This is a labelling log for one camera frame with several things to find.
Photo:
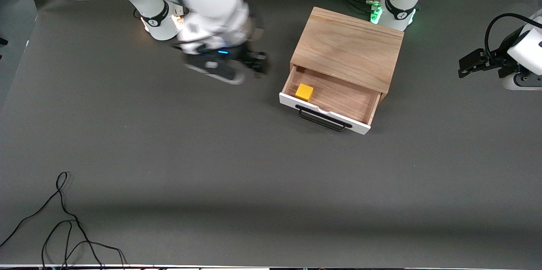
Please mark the wooden drawer cabinet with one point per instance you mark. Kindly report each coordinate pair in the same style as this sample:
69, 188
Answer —
347, 45

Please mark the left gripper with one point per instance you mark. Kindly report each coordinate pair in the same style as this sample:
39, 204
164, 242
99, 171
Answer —
500, 60

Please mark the black metal bracket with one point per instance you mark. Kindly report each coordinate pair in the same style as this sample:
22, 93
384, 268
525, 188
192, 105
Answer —
3, 41

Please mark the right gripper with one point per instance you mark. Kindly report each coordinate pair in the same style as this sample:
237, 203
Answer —
247, 55

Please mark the yellow cube block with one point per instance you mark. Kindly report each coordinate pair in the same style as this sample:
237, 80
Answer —
304, 92

